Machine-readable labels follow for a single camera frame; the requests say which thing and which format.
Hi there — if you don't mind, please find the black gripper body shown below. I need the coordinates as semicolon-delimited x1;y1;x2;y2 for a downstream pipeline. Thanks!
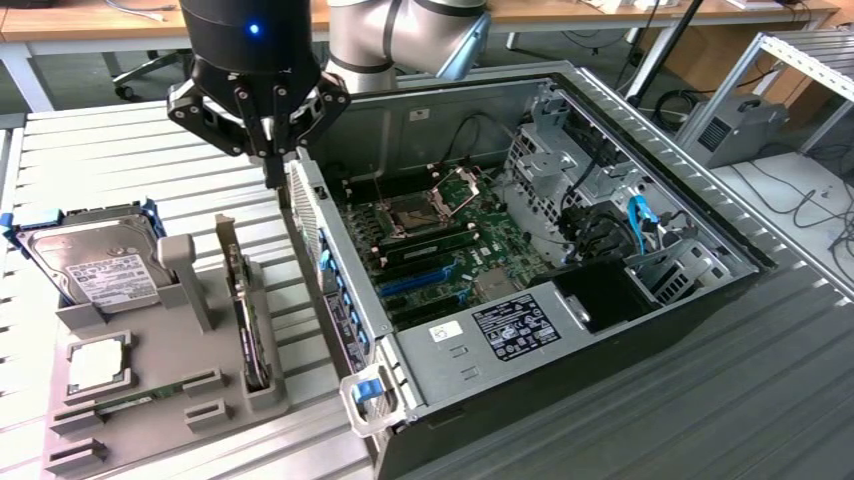
178;0;323;92

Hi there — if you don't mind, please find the Nvidia graphics card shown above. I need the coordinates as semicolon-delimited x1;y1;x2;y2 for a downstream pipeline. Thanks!
212;212;276;395

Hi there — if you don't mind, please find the black office chair base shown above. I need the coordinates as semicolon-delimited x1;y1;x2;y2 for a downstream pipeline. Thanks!
111;47;195;100

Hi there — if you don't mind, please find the wooden desk with cardboard box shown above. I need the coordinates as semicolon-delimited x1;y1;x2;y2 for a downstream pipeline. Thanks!
0;0;330;114

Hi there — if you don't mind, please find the CPU socket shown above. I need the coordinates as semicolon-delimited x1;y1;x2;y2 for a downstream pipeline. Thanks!
386;195;439;236

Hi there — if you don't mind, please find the metal socket cover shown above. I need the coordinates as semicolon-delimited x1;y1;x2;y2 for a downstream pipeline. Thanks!
429;166;487;211

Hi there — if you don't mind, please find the hard disk in blue carrier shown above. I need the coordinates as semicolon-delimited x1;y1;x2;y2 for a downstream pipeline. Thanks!
0;198;167;316

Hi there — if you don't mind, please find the perforated metal drive cage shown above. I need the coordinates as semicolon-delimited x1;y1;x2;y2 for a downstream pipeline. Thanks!
503;82;669;251

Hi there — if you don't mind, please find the blue expansion slot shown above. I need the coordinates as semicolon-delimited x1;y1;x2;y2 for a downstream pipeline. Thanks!
375;266;459;298

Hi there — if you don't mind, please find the green Dell motherboard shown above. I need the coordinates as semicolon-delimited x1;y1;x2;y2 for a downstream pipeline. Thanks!
332;162;569;332

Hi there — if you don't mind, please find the long wooden desk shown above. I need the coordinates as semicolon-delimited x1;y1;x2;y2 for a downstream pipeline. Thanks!
493;0;844;51

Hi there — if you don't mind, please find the silver chipset heatsink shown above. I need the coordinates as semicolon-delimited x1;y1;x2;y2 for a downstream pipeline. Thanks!
473;269;523;302

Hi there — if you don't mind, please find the grey plastic parts rack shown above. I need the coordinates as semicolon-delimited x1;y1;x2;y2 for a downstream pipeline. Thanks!
40;233;294;476

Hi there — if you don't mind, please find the silver CPU chip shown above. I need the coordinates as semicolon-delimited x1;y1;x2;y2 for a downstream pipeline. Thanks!
67;341;130;390

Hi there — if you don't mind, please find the black slanted pole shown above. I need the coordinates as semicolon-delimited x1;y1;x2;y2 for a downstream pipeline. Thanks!
625;0;706;104

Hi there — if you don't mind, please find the silver power supply unit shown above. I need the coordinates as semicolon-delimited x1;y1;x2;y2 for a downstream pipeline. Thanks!
391;280;597;409

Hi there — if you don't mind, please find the green loose RAM stick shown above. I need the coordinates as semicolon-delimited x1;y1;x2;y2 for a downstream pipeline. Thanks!
92;382;192;416

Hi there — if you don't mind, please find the brown wooden cabinet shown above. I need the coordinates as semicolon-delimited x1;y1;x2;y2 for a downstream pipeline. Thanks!
657;22;834;119

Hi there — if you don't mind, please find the grey box device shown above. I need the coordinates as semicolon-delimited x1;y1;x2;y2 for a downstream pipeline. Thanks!
695;97;791;170

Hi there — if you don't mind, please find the metal disk bay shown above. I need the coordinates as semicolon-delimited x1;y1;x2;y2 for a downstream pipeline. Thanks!
626;234;761;309

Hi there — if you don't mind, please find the grey computer tower case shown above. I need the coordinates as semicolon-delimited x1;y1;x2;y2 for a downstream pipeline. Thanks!
278;59;781;480

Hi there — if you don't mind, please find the white cable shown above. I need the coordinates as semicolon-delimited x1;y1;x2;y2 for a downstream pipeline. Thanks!
106;0;180;22

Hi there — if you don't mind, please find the black looped wire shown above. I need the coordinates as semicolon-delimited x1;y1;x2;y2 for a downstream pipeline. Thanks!
445;113;513;164

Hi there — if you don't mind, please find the black wire bundle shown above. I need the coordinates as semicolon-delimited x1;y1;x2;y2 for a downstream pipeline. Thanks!
558;199;633;265

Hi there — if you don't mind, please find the coiled black cable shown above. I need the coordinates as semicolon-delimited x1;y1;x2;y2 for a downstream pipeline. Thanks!
651;89;699;126

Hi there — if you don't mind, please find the blue SATA wire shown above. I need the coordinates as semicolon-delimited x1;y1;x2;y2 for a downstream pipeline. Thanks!
625;193;655;258

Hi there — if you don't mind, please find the aluminium frame shelf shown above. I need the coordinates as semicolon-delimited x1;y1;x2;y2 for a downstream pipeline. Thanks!
673;29;854;169

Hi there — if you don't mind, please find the black table cable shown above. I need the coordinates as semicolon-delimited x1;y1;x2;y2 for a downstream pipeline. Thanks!
790;187;854;251

